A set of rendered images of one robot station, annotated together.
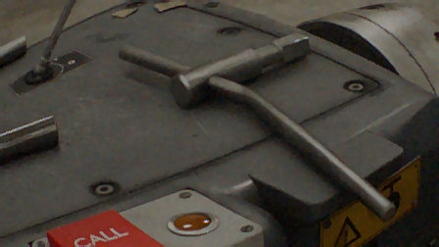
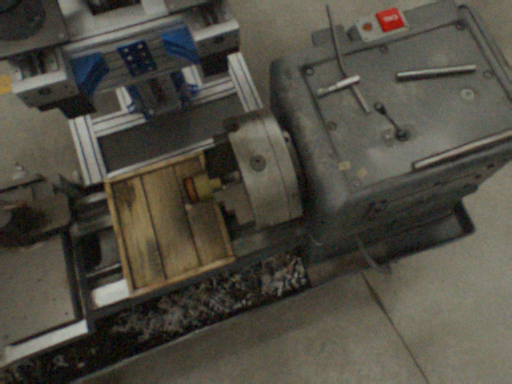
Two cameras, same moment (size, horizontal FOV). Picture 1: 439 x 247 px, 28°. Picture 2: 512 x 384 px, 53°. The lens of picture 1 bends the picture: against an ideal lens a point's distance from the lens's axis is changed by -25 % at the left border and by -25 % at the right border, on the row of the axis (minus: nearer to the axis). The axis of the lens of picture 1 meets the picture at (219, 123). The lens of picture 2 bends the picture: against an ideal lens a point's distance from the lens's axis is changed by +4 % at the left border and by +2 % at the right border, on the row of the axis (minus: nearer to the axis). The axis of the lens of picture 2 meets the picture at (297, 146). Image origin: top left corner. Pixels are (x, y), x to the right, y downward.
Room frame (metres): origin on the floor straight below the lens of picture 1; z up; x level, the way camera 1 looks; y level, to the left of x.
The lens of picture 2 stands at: (1.35, -0.04, 2.36)
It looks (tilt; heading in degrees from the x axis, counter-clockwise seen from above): 68 degrees down; 187
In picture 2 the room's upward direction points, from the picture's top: 6 degrees clockwise
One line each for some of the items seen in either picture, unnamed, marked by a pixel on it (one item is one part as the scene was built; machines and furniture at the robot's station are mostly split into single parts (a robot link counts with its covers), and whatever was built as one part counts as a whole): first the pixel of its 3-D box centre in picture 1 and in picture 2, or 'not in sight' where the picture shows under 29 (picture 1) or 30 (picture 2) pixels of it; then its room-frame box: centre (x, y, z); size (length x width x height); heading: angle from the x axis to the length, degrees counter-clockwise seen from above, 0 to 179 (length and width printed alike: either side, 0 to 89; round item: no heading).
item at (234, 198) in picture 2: not in sight; (240, 208); (1.04, -0.21, 1.08); 0.12 x 0.11 x 0.05; 32
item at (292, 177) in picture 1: (332, 178); (330, 42); (0.59, -0.06, 1.24); 0.09 x 0.08 x 0.03; 121
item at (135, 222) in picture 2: not in sight; (169, 220); (1.07, -0.43, 0.89); 0.36 x 0.30 x 0.04; 31
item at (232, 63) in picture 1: (247, 63); (337, 86); (0.73, -0.02, 1.27); 0.12 x 0.02 x 0.02; 127
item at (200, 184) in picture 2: not in sight; (203, 186); (1.00, -0.32, 1.08); 0.09 x 0.09 x 0.09; 32
